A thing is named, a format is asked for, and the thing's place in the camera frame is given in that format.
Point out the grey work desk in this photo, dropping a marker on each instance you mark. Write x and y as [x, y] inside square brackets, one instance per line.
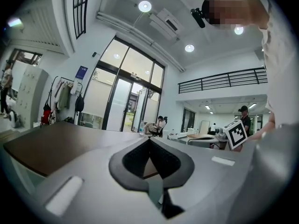
[205, 140]

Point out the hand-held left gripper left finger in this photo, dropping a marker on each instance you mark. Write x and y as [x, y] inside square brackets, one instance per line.
[88, 190]

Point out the clothes rack with garments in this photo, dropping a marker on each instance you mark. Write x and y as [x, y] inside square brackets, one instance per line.
[64, 94]

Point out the red bag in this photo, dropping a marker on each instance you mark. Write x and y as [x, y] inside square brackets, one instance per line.
[47, 116]

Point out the black office chair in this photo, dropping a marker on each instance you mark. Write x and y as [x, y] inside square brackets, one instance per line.
[163, 127]

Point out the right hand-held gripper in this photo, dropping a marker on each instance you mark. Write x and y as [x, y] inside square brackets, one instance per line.
[237, 134]

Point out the black balcony railing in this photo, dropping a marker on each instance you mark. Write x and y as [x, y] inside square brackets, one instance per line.
[224, 79]

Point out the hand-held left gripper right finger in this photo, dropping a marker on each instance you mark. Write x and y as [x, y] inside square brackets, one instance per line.
[222, 183]

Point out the black framed glass door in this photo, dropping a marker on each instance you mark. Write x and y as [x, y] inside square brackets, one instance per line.
[121, 90]

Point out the round ceiling light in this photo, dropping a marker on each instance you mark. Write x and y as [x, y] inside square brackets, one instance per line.
[144, 6]
[189, 48]
[238, 30]

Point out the person's head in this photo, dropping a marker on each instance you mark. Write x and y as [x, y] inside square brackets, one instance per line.
[236, 6]

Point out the white board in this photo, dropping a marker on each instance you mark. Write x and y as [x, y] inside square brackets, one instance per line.
[205, 127]

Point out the white locker cabinet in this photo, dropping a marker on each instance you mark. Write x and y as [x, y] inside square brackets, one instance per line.
[31, 94]

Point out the black head camera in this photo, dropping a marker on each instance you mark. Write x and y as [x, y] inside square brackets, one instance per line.
[198, 16]

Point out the white ceiling air conditioner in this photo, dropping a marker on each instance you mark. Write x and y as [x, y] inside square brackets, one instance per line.
[167, 22]

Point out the black hanging backpack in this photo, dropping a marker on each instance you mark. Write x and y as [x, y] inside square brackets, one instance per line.
[79, 104]

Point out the person's right forearm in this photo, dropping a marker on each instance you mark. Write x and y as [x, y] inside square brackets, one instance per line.
[259, 133]

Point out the clear water bottle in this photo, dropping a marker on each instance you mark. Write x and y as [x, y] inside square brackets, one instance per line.
[141, 128]

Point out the blue wall poster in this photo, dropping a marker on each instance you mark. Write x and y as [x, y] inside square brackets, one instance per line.
[82, 72]

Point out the brown table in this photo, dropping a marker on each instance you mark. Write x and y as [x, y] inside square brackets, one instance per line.
[53, 146]

